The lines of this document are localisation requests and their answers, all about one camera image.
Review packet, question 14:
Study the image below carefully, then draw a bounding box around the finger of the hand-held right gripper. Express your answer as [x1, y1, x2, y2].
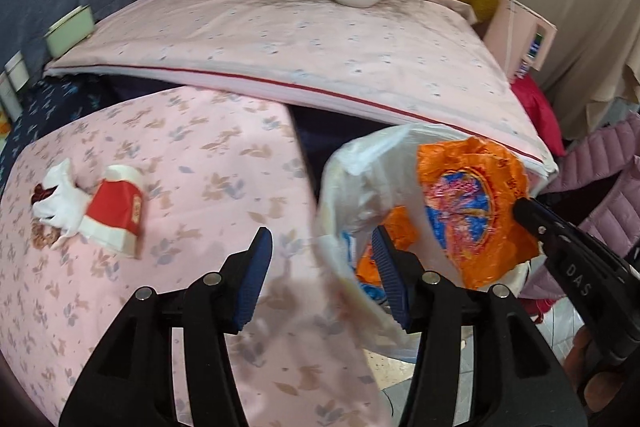
[512, 196, 640, 362]

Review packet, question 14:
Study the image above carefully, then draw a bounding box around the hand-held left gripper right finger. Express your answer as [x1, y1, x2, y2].
[372, 225, 588, 427]

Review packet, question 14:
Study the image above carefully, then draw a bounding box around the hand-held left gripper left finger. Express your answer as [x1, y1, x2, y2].
[59, 227, 273, 427]

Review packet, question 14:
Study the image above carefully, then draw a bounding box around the plain orange plastic bag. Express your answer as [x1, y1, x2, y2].
[354, 205, 420, 304]

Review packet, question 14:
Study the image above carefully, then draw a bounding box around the waste bin with white liner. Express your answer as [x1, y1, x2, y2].
[317, 124, 533, 350]

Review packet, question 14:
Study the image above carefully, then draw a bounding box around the orange plastic bag blue print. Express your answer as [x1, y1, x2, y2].
[417, 137, 544, 291]

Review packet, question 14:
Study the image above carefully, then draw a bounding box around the pink puffer jacket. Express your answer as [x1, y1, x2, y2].
[520, 112, 640, 323]

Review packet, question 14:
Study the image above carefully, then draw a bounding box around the red and white paper cup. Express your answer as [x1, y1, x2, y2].
[81, 164, 146, 259]

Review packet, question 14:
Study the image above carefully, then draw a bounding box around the red cloth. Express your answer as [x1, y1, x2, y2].
[510, 74, 567, 158]

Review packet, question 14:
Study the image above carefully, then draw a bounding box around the white crumpled tissue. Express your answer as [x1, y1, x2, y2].
[32, 159, 94, 251]

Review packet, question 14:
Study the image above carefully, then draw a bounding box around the brown patterned scrunchie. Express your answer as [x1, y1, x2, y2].
[30, 222, 64, 251]

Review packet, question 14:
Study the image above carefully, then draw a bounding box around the pale pink dotted sheet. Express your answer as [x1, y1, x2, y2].
[44, 0, 559, 198]

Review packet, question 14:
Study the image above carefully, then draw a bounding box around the navy floral cloth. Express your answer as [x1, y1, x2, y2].
[0, 74, 113, 198]

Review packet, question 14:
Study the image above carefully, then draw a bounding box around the pink electronic device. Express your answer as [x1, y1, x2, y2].
[482, 0, 558, 84]

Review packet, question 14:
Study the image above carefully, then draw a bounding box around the beige curtain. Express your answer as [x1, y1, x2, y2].
[520, 0, 640, 140]

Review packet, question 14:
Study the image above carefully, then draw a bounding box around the pale green lidded box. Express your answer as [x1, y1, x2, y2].
[44, 5, 96, 60]

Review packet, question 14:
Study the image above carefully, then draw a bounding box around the short white tumbler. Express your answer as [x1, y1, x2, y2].
[5, 52, 32, 90]

